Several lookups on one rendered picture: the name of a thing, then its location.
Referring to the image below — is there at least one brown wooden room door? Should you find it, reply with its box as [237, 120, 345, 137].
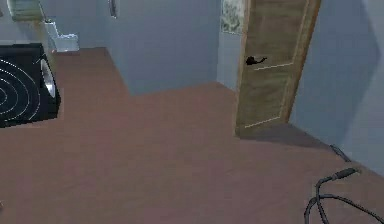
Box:
[234, 0, 323, 138]

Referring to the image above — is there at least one black door handle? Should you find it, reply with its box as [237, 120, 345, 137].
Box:
[245, 55, 268, 67]

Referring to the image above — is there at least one dark grey flat bar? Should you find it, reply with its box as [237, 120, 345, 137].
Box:
[329, 144, 352, 163]

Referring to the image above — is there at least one framed green picture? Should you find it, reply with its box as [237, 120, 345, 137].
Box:
[220, 0, 246, 35]

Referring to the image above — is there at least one black stove with ring marks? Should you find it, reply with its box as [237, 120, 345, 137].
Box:
[0, 42, 62, 129]

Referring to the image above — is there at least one black cable with plug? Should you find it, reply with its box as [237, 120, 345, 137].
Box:
[303, 167, 384, 224]

